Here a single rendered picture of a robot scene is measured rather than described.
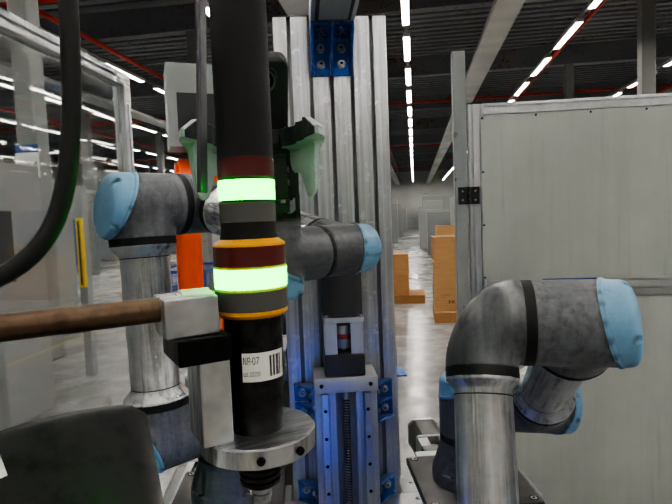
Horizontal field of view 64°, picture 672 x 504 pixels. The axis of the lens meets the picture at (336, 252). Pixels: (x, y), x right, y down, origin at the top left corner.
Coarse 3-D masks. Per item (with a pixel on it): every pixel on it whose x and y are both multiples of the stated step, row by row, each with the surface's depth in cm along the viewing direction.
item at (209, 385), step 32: (192, 320) 29; (192, 352) 29; (224, 352) 30; (192, 384) 31; (224, 384) 30; (192, 416) 32; (224, 416) 30; (288, 416) 34; (224, 448) 30; (256, 448) 30; (288, 448) 30
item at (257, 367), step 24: (240, 336) 31; (264, 336) 31; (240, 360) 31; (264, 360) 31; (240, 384) 31; (264, 384) 31; (240, 408) 31; (264, 408) 31; (240, 432) 32; (264, 432) 31; (240, 480) 33; (264, 480) 32
